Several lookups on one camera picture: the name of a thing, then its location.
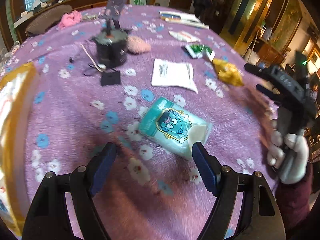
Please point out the black phone stand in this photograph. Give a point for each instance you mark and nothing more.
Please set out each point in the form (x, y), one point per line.
(110, 47)

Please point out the yellow-edged plastic bag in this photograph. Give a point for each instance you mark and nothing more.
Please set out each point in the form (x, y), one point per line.
(12, 105)

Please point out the pink cloth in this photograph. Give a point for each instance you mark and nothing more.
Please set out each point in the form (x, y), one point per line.
(70, 20)

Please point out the green packet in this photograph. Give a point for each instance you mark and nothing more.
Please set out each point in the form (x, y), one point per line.
(200, 50)

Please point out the brown knitted hat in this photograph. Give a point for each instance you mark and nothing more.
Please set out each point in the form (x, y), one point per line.
(42, 22)

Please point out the pile of clear plastic packets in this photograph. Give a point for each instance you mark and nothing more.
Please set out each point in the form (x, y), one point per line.
(8, 53)

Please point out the person's right forearm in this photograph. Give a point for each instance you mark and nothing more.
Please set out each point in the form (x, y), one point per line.
(292, 200)

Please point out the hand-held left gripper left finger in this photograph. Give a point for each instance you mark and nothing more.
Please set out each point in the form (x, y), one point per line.
(102, 170)

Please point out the wooden sideboard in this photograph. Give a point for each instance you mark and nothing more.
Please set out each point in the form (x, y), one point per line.
(82, 1)

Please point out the purple floral blanket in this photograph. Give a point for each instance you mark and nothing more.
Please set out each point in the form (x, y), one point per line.
(75, 120)

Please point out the framed landscape painting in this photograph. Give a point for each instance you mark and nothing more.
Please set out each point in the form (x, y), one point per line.
(287, 22)

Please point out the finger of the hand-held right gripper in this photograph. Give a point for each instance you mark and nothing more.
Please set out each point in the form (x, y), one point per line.
(282, 78)
(271, 94)

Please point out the white bag with red print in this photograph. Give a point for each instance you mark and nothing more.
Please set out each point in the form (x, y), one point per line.
(183, 36)

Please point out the white flat pack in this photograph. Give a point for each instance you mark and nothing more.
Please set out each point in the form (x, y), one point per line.
(172, 75)

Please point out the teal tissue pack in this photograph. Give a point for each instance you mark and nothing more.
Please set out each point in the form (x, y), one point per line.
(170, 127)

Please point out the black square pad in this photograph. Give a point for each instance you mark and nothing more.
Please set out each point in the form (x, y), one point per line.
(110, 78)

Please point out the stack of printed booklets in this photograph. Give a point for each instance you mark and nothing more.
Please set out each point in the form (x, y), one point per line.
(182, 18)

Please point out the gold foil packet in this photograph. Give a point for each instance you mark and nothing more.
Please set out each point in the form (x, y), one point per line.
(227, 72)

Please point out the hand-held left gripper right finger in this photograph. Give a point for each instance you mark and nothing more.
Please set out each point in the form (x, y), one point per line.
(205, 170)

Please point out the person's right hand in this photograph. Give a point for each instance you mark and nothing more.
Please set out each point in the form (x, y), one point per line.
(297, 155)

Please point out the pink fluffy pouch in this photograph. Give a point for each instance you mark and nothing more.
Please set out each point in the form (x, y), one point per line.
(138, 45)

